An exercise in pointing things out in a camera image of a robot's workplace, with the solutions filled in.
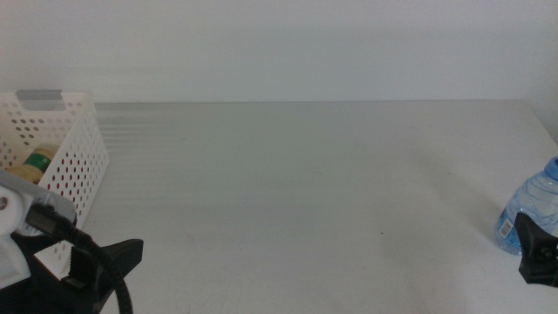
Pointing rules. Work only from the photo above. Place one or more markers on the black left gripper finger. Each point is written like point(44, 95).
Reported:
point(126, 255)

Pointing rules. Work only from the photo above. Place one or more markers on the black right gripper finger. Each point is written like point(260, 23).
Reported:
point(538, 240)

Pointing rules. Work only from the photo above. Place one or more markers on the clear water bottle blue cap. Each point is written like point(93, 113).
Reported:
point(529, 196)

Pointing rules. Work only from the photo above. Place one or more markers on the yellow juice bottle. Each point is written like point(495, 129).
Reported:
point(39, 161)

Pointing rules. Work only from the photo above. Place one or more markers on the white perforated plastic basket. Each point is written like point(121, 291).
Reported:
point(78, 98)

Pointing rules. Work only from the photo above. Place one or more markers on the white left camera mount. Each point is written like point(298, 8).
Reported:
point(11, 261)

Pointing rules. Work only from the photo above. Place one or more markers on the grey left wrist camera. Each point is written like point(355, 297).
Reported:
point(26, 188)

